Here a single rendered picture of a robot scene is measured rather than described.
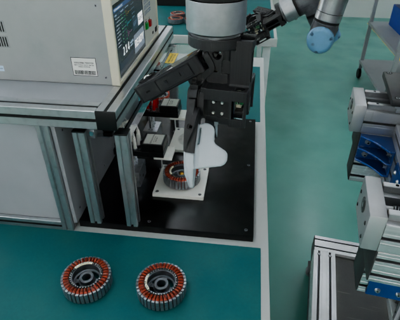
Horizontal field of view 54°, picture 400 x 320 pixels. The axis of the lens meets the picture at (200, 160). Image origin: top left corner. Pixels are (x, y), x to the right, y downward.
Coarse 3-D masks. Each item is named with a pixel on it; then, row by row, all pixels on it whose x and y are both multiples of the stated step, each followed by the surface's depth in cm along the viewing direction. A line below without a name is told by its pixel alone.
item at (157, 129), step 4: (148, 124) 138; (156, 124) 138; (160, 124) 139; (144, 128) 136; (148, 128) 136; (152, 128) 136; (156, 128) 136; (160, 128) 139; (144, 132) 135; (148, 132) 135; (152, 132) 134; (156, 132) 134; (160, 132) 140; (144, 136) 136
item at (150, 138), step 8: (152, 136) 113; (160, 136) 113; (144, 144) 109; (152, 144) 109; (160, 144) 109; (136, 152) 111; (144, 152) 110; (152, 152) 110; (160, 152) 110; (168, 152) 113; (136, 160) 119; (168, 160) 111
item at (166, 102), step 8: (160, 104) 130; (168, 104) 130; (176, 104) 130; (144, 112) 131; (152, 112) 130; (160, 112) 130; (168, 112) 130; (176, 112) 130; (184, 112) 134; (152, 120) 136; (184, 120) 131
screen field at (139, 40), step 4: (140, 28) 108; (140, 32) 109; (136, 36) 105; (140, 36) 109; (136, 40) 105; (140, 40) 109; (144, 40) 113; (136, 44) 105; (140, 44) 109; (136, 48) 105; (136, 52) 106
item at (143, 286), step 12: (156, 264) 91; (168, 264) 91; (144, 276) 88; (156, 276) 90; (168, 276) 90; (180, 276) 88; (144, 288) 85; (156, 288) 86; (168, 288) 88; (180, 288) 85; (144, 300) 84; (156, 300) 83; (168, 300) 83; (180, 300) 85
